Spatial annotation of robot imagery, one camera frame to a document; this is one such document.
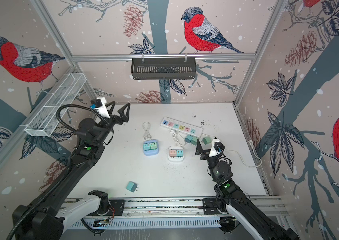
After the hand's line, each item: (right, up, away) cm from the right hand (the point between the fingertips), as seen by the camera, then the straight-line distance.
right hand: (205, 140), depth 76 cm
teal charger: (-7, -2, +22) cm, 23 cm away
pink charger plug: (-17, -9, +10) cm, 22 cm away
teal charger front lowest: (-39, -25, +3) cm, 47 cm away
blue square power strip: (-29, -10, +16) cm, 35 cm away
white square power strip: (-15, -9, +10) cm, 20 cm away
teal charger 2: (-33, -6, +13) cm, 36 cm away
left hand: (-41, +19, -9) cm, 46 cm away
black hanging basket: (-24, +47, +31) cm, 62 cm away
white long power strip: (-11, +5, +28) cm, 30 cm away
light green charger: (-3, -4, +21) cm, 22 cm away
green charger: (+5, -3, +21) cm, 22 cm away
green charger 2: (-29, -5, +14) cm, 33 cm away
